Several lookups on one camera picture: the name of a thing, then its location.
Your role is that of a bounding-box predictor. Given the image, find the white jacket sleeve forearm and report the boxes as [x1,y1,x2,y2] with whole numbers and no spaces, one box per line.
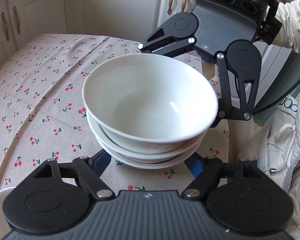
[273,0,300,54]

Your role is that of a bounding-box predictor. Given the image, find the white jacket torso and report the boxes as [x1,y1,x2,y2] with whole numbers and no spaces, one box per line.
[257,94,300,239]

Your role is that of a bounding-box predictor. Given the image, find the large white bowl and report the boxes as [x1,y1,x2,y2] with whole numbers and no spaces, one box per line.
[82,54,218,154]

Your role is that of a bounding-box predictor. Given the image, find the white kitchen base cabinets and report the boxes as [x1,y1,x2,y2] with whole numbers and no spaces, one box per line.
[0,0,195,67]

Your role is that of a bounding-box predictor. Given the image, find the pink floral white bowl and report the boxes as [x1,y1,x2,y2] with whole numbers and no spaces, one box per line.
[86,112,206,164]

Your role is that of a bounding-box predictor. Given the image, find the cherry print tablecloth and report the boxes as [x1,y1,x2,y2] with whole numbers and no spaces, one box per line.
[0,33,231,201]

